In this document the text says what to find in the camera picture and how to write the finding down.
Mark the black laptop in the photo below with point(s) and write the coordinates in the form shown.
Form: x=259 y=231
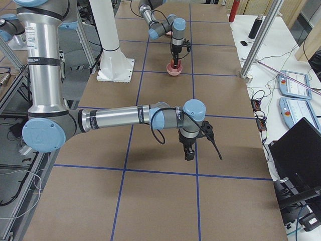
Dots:
x=297 y=153

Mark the lower teach pendant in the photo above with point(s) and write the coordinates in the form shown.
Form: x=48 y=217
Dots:
x=294 y=109

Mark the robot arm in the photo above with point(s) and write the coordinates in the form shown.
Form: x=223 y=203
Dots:
x=172 y=24
x=51 y=123

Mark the red bottle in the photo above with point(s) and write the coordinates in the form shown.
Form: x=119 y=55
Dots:
x=234 y=10

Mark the teach pendant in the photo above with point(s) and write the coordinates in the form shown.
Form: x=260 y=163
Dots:
x=294 y=109
x=292 y=89

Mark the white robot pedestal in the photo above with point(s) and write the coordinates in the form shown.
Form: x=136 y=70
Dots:
x=114 y=66

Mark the upper teach pendant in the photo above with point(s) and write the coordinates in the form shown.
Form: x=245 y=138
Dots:
x=292 y=89

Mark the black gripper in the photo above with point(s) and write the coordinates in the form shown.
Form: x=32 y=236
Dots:
x=175 y=49
x=186 y=142

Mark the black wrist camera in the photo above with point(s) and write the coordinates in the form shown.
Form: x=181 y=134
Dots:
x=207 y=130
x=186 y=44

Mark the black water bottle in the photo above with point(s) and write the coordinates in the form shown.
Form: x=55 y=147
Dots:
x=256 y=26

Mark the pink bowl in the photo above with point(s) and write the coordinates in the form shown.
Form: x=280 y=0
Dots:
x=174 y=72

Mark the aluminium frame post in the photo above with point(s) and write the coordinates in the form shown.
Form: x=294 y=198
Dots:
x=262 y=33

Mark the black power strip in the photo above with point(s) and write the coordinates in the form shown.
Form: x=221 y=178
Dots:
x=260 y=116

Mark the brown paper table cover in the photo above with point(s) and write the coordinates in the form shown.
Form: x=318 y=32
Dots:
x=120 y=184

